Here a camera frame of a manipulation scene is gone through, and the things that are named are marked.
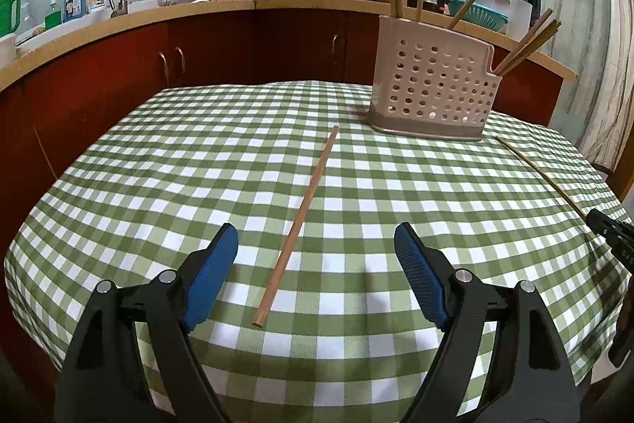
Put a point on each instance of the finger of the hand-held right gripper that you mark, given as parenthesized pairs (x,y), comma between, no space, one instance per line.
(621,247)
(614,221)

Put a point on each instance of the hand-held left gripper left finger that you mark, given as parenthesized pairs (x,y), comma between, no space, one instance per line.
(213,274)

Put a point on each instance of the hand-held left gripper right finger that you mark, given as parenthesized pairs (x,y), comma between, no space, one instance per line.
(421,277)

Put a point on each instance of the pink perforated utensil holder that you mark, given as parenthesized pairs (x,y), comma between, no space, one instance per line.
(431,81)

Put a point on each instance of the green checked tablecloth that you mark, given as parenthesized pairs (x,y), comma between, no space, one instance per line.
(198,165)

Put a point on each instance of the frosted glass sliding door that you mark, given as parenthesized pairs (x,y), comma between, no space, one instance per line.
(584,7)

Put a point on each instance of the translucent plastic jug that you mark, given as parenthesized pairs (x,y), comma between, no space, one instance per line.
(520,19)

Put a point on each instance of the teal plastic colander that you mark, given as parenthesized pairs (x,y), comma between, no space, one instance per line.
(488,16)

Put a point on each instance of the small green bottle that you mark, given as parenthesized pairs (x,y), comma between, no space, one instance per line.
(53,14)

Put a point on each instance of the green thermos jug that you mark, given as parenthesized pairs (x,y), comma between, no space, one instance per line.
(9,7)

